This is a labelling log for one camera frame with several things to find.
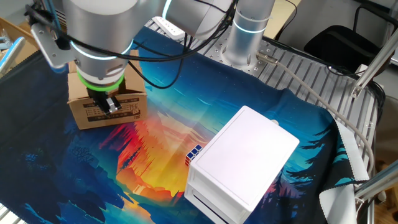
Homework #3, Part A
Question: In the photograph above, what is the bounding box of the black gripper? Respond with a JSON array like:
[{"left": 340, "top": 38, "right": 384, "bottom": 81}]
[{"left": 86, "top": 88, "right": 123, "bottom": 117}]

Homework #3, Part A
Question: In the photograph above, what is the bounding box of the colourful landscape print cloth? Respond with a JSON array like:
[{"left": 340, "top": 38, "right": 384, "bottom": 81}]
[{"left": 0, "top": 26, "right": 371, "bottom": 224}]

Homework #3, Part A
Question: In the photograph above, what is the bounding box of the blue faced Rubik's cube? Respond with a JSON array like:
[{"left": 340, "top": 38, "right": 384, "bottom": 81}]
[{"left": 185, "top": 144, "right": 203, "bottom": 168}]

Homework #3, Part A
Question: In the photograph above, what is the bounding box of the aluminium frame profile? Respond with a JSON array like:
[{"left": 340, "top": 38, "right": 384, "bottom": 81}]
[
  {"left": 350, "top": 29, "right": 398, "bottom": 99},
  {"left": 354, "top": 169, "right": 398, "bottom": 224}
]

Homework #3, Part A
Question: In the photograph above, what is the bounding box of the white power strip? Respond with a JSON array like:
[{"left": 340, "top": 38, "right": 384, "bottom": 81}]
[{"left": 150, "top": 16, "right": 187, "bottom": 41}]

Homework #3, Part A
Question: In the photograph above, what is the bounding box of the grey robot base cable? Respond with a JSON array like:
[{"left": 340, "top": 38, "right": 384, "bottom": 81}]
[{"left": 256, "top": 51, "right": 376, "bottom": 175}]

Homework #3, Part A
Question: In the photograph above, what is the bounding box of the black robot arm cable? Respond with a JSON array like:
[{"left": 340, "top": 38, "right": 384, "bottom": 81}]
[{"left": 24, "top": 0, "right": 238, "bottom": 91}]

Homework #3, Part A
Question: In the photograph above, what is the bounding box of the black office chair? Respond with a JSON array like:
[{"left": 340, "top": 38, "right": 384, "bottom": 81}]
[{"left": 303, "top": 4, "right": 398, "bottom": 75}]

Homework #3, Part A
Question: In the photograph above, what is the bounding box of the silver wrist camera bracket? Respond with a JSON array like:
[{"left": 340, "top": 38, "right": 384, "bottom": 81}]
[{"left": 0, "top": 21, "right": 77, "bottom": 76}]

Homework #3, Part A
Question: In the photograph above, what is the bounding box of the white plastic enclosure box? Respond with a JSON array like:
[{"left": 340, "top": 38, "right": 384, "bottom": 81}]
[{"left": 183, "top": 105, "right": 301, "bottom": 224}]

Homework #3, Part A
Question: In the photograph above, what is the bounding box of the small brown cardboard box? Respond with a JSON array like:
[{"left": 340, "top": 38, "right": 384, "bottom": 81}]
[{"left": 67, "top": 49, "right": 149, "bottom": 131}]

